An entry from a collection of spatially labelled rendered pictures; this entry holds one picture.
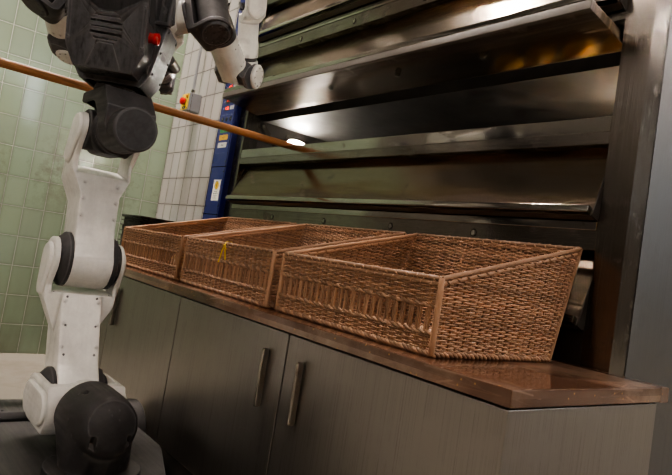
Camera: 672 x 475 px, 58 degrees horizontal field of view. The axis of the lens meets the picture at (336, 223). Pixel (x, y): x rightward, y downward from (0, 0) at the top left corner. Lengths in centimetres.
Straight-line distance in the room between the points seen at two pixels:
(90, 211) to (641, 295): 140
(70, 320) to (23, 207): 183
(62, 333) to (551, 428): 119
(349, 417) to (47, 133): 264
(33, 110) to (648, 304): 295
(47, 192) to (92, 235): 182
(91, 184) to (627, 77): 138
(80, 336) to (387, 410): 89
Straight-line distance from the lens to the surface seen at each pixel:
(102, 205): 175
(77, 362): 172
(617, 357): 155
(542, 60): 181
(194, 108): 344
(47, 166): 353
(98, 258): 171
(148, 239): 239
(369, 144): 216
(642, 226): 159
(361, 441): 123
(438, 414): 109
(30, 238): 352
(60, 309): 174
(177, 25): 180
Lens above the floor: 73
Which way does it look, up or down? 4 degrees up
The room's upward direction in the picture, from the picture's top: 9 degrees clockwise
